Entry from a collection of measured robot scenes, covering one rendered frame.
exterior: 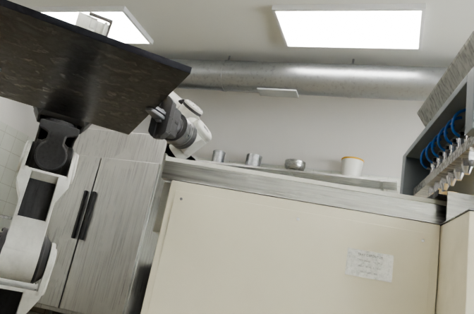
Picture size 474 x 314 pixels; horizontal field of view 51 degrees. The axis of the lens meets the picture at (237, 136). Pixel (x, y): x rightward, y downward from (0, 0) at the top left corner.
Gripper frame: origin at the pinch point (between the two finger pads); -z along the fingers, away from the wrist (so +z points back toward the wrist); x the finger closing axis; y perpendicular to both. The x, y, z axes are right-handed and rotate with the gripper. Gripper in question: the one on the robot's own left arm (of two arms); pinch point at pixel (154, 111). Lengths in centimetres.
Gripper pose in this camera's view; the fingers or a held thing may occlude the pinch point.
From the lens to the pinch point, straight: 133.5
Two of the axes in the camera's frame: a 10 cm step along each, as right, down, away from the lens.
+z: 3.4, 3.6, 8.7
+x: 1.8, -9.3, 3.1
